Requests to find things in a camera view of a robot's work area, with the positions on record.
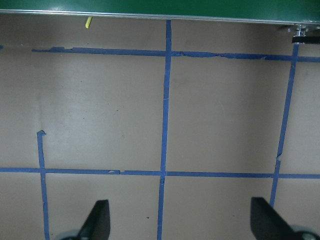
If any green conveyor belt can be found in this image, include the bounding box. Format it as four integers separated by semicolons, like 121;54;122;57
0;0;320;33

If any black conveyor end bracket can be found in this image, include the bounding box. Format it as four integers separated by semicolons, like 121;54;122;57
291;35;320;44

